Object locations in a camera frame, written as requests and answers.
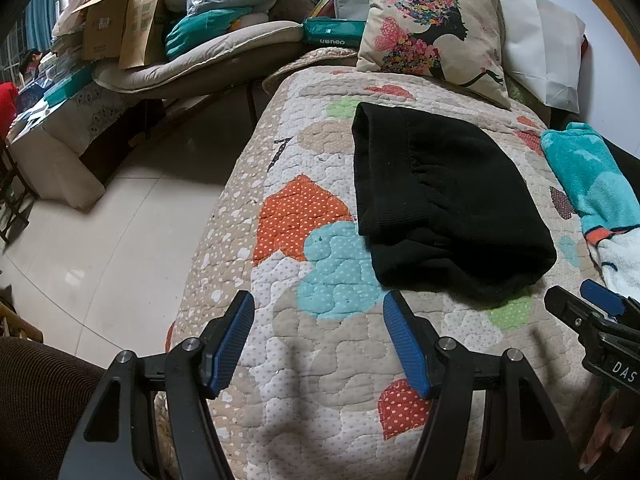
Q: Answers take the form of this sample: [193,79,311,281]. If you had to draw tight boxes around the brown paper bag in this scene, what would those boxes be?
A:
[118,0,165,70]

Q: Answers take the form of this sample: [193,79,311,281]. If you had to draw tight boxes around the person's hand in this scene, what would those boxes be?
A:
[579,389,639,471]

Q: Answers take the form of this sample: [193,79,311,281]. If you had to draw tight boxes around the black pants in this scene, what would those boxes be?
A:
[352,102,556,301]

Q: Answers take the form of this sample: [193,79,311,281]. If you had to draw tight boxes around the white pillow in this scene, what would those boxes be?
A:
[499,0,586,114]

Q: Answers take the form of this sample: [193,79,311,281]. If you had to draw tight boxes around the teal tissue pack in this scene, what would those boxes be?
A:
[303,16,366,49]

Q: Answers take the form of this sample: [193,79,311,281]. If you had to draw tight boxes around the floral silhouette cushion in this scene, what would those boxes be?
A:
[357,0,510,108]

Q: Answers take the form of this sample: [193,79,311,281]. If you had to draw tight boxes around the turquoise fleece blanket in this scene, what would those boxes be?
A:
[540,122,639,299]

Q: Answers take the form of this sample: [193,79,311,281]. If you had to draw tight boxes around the teal cloth on mat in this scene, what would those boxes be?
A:
[165,6,252,61]

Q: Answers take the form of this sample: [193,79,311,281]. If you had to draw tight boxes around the quilted patchwork bedspread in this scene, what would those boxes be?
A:
[172,48,600,479]

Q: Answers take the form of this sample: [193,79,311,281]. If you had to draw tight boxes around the brown cardboard box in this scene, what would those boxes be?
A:
[77,0,134,62]

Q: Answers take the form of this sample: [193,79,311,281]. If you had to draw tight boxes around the beige padded mat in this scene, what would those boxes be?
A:
[92,21,304,94]

